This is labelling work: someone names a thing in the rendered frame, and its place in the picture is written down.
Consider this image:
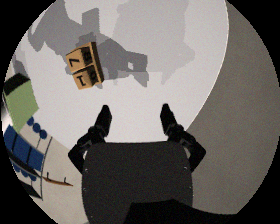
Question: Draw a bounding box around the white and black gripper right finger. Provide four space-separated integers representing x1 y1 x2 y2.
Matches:
160 103 206 173

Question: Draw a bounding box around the brown wooden number cube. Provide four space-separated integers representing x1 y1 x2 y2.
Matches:
72 65 98 90
66 46 93 72

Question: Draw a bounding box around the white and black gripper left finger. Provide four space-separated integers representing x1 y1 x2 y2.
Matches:
68 105 112 174

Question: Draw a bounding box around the shallow wooden tray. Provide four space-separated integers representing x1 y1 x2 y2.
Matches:
71 42 105 85

